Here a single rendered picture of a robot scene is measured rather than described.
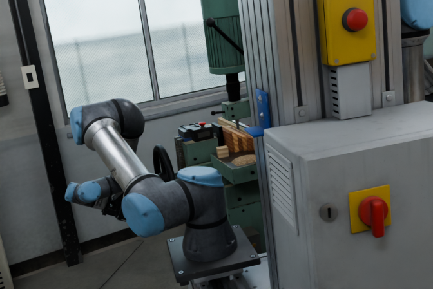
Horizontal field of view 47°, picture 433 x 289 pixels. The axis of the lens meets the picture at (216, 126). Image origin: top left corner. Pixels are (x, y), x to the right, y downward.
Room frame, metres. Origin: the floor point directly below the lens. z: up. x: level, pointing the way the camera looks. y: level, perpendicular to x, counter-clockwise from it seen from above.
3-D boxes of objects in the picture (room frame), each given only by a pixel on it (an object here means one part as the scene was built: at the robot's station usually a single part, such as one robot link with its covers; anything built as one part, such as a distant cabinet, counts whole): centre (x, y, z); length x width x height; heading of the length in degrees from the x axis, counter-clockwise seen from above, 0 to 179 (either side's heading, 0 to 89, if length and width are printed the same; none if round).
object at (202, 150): (1.92, 0.09, 0.92); 0.15 x 0.13 x 0.09; 19
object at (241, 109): (2.00, -0.11, 1.03); 0.14 x 0.07 x 0.09; 109
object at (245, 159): (1.72, -0.09, 0.91); 0.10 x 0.07 x 0.02; 109
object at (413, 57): (1.21, -0.48, 1.19); 0.15 x 0.12 x 0.55; 25
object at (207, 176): (1.24, 0.07, 0.98); 0.13 x 0.12 x 0.14; 121
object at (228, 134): (1.92, -0.03, 0.94); 0.16 x 0.01 x 0.08; 19
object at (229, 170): (1.95, 0.01, 0.87); 0.61 x 0.30 x 0.06; 19
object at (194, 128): (1.91, 0.09, 0.99); 0.13 x 0.11 x 0.06; 19
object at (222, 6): (2.00, -0.09, 1.35); 0.18 x 0.18 x 0.31
